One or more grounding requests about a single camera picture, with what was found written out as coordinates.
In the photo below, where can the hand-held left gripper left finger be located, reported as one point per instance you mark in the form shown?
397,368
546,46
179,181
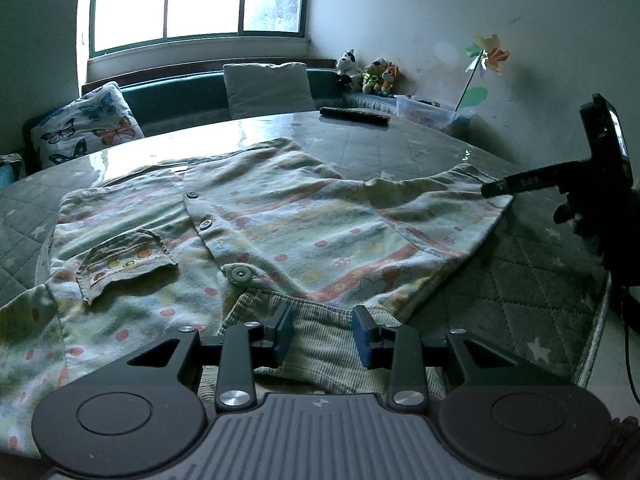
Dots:
284,332

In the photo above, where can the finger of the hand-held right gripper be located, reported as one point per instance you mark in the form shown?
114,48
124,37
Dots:
525,182

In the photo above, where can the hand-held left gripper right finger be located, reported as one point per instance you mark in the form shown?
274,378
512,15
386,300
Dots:
364,335

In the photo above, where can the printed children's jacket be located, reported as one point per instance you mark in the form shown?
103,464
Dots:
300,240

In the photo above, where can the clear plastic box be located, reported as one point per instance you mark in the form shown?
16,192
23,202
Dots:
430,112

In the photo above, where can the paper pinwheel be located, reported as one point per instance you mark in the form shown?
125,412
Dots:
487,55

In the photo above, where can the orange plush toy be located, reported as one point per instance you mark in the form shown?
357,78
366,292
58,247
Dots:
391,80

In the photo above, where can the black remote control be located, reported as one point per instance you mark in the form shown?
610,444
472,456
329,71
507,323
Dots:
355,116

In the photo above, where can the yellow plush toy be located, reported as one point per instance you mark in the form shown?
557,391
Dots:
372,77

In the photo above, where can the black and white plush toy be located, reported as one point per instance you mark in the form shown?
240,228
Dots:
346,67

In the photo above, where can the plain white pillow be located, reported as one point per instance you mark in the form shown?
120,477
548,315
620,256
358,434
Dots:
270,90

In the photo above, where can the green sofa bench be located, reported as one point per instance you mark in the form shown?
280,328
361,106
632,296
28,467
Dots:
180,95

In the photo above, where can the butterfly print pillow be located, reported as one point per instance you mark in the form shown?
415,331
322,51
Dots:
85,127

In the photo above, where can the blue cushion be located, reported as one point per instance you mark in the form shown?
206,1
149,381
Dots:
10,172

